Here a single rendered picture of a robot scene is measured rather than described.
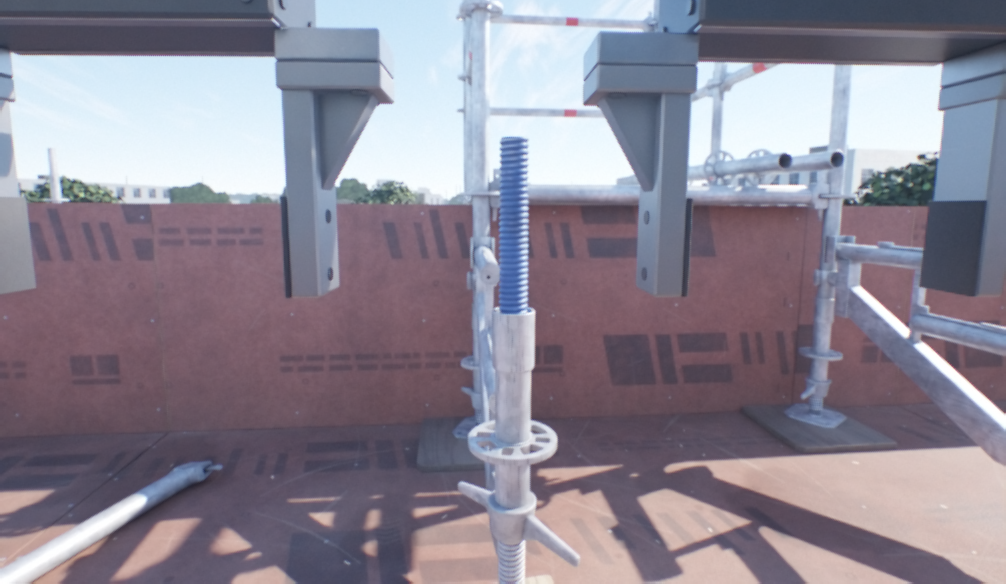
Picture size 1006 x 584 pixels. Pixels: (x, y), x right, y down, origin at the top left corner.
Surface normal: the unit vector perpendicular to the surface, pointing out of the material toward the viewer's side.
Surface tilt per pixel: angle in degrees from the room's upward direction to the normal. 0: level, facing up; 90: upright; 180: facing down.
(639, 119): 90
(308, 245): 90
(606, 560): 0
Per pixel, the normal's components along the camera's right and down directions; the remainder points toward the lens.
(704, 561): 0.00, -0.99
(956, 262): -1.00, 0.00
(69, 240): 0.10, 0.12
